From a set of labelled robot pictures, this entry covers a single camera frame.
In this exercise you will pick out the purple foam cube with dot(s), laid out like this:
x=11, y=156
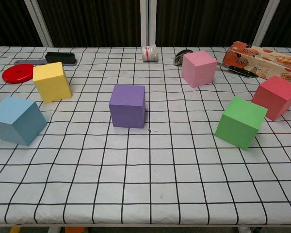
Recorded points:
x=127, y=106

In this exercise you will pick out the green foam cube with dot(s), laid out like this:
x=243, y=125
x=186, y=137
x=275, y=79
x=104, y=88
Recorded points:
x=240, y=123

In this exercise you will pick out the yellow foam cube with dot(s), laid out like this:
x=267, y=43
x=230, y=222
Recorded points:
x=51, y=82

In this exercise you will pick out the blue foam cube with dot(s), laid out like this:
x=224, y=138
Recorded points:
x=14, y=121

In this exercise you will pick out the small white jar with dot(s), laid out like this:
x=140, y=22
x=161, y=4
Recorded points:
x=149, y=53

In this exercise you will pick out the white black grid tablecloth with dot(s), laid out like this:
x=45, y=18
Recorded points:
x=145, y=182

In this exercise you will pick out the pink foam cube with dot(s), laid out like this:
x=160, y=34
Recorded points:
x=198, y=69

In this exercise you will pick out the black pleated curtain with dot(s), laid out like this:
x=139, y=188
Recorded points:
x=87, y=21

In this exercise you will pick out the orange biscuit box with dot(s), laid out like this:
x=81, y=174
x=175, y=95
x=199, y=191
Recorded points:
x=257, y=63

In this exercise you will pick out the red foam cube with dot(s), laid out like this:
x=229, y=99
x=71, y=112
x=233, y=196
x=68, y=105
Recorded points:
x=274, y=97

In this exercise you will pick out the red round plastic disc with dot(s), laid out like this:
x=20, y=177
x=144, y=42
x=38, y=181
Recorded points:
x=14, y=75

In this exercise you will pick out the white upright frame post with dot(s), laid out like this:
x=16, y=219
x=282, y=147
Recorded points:
x=145, y=24

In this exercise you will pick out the white slanted frame post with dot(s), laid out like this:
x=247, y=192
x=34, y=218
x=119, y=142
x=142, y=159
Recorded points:
x=38, y=26
x=264, y=24

